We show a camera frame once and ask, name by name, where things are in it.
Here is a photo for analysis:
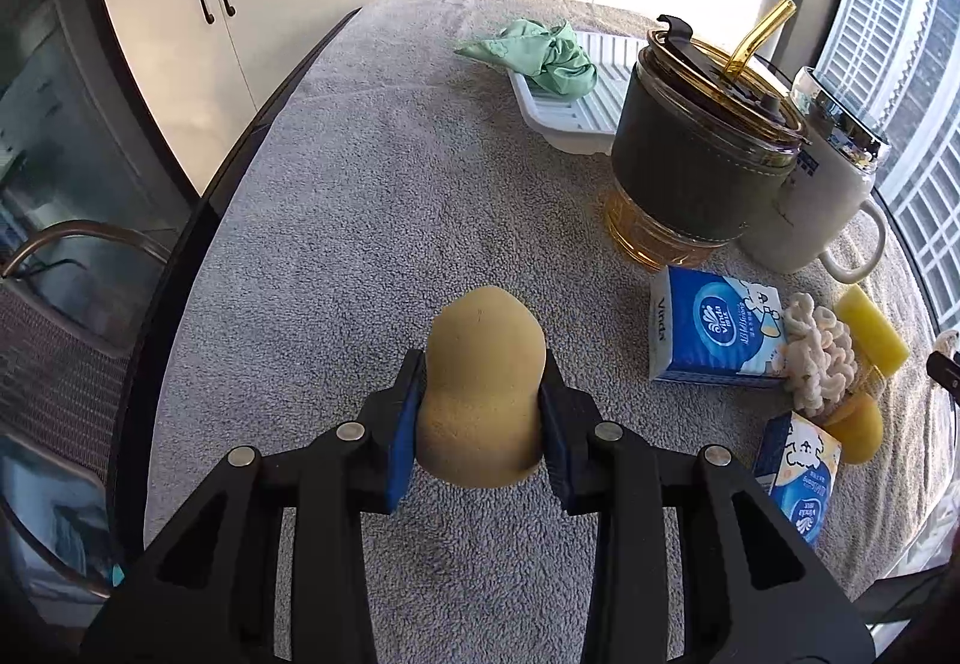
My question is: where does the yellow rectangular sponge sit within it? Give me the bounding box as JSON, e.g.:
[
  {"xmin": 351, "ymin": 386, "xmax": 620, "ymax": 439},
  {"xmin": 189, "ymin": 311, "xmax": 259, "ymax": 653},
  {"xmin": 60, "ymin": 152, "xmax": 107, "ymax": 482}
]
[{"xmin": 835, "ymin": 285, "xmax": 910, "ymax": 378}]

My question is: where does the blue tissue pack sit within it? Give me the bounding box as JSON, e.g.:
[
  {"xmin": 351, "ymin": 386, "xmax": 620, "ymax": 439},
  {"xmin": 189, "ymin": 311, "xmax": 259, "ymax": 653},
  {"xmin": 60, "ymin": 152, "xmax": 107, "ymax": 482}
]
[
  {"xmin": 754, "ymin": 412, "xmax": 843, "ymax": 547},
  {"xmin": 649, "ymin": 265, "xmax": 788, "ymax": 388}
]

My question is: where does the green cloth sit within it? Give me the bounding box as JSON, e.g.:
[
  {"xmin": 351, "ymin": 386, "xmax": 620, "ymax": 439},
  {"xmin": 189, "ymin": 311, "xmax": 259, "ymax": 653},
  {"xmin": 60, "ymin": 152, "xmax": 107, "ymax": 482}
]
[{"xmin": 454, "ymin": 19, "xmax": 599, "ymax": 100}]

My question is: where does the metal mesh chair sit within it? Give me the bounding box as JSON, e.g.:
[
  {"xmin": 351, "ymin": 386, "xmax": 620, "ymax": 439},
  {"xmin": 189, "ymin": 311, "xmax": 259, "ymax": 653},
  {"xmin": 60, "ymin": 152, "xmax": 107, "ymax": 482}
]
[{"xmin": 2, "ymin": 220, "xmax": 171, "ymax": 602}]

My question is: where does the white mug chrome lid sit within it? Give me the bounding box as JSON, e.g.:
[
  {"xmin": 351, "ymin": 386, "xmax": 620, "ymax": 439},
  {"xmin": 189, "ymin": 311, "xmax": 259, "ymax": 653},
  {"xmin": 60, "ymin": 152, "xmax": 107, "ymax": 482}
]
[{"xmin": 740, "ymin": 67, "xmax": 889, "ymax": 285}]

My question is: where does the beige gourd makeup sponge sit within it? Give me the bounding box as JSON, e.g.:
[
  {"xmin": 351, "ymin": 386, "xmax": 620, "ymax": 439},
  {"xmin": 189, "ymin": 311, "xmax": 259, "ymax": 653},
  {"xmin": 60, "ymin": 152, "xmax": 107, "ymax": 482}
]
[{"xmin": 416, "ymin": 285, "xmax": 547, "ymax": 488}]

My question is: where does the amber glass tumbler green sleeve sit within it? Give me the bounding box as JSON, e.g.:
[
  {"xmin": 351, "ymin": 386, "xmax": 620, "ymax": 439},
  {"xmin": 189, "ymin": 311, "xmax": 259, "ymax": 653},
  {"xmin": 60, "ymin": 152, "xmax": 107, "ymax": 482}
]
[{"xmin": 604, "ymin": 0, "xmax": 805, "ymax": 272}]

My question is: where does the grey towel table cover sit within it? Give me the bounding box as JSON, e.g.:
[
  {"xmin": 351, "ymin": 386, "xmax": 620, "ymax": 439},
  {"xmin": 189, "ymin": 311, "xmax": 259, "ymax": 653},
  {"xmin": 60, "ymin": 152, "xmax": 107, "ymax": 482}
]
[{"xmin": 141, "ymin": 0, "xmax": 955, "ymax": 658}]

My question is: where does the yellow round sponge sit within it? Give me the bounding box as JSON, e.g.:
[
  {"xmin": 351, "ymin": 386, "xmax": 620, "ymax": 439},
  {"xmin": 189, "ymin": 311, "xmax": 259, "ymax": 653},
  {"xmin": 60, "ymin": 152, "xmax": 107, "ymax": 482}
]
[{"xmin": 822, "ymin": 393, "xmax": 884, "ymax": 464}]

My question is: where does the white plastic tray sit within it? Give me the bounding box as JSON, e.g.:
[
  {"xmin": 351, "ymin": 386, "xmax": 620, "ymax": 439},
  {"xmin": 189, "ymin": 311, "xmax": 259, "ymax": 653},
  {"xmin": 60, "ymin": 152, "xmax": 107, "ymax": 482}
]
[{"xmin": 506, "ymin": 30, "xmax": 647, "ymax": 155}]

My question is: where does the white knotted rope toy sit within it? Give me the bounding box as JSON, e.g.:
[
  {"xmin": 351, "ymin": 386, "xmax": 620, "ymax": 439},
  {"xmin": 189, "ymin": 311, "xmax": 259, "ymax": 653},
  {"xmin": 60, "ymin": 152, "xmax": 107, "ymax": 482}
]
[{"xmin": 782, "ymin": 292, "xmax": 859, "ymax": 418}]

